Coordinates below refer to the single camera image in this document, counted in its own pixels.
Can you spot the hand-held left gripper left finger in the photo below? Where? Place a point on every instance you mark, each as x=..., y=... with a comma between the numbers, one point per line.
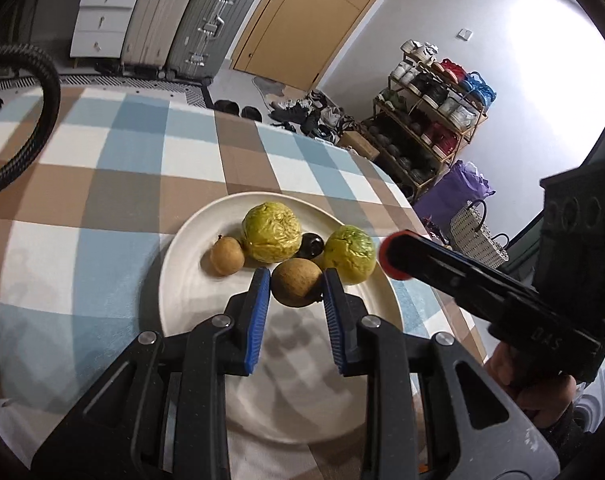
x=257, y=320

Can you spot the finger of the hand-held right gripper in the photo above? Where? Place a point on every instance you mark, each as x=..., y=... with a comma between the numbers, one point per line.
x=447, y=277
x=462, y=260

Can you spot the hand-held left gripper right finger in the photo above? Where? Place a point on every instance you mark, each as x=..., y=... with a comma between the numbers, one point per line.
x=335, y=320

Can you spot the brown longan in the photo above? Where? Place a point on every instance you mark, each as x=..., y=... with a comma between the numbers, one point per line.
x=227, y=256
x=295, y=282

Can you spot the yellow-green passion fruit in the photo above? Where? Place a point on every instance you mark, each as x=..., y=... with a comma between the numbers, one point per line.
x=350, y=255

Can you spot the cream round plate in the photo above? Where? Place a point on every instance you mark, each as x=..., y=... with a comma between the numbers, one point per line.
x=192, y=300

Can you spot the small dark plum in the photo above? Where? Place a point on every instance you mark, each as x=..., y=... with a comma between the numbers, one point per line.
x=311, y=246

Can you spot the bumpy green passion fruit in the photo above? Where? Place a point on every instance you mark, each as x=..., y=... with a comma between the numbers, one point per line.
x=271, y=232

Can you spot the person's right hand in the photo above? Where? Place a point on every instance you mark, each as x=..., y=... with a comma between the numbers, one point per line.
x=547, y=400

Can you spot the woven grey white basket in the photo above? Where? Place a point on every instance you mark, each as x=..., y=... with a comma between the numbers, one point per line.
x=475, y=235

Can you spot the purple bag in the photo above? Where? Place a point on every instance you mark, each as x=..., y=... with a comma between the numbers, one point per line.
x=447, y=195

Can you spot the cardboard box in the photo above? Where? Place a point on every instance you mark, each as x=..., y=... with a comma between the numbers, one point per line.
x=358, y=145

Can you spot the wooden shoe rack with shoes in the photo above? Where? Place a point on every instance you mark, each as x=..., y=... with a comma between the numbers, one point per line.
x=422, y=100

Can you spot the blue bag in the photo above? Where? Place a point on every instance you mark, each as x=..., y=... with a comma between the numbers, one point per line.
x=480, y=89

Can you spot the scattered shoes pile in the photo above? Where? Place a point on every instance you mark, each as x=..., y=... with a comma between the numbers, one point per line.
x=312, y=115

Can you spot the black slipper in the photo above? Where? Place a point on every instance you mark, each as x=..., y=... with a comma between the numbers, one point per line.
x=226, y=107
x=251, y=112

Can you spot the grey door mat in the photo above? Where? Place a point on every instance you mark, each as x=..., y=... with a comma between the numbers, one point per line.
x=268, y=91

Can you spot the wooden door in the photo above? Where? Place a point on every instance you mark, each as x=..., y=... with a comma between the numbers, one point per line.
x=322, y=25

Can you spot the silver suitcase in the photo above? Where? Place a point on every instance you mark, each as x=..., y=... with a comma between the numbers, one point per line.
x=212, y=25

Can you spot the beige suitcase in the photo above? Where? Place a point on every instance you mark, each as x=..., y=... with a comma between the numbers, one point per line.
x=162, y=15

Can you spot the white desk with drawers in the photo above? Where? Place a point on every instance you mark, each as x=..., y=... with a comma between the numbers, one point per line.
x=102, y=20

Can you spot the white light switch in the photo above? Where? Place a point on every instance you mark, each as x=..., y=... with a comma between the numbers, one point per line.
x=465, y=34

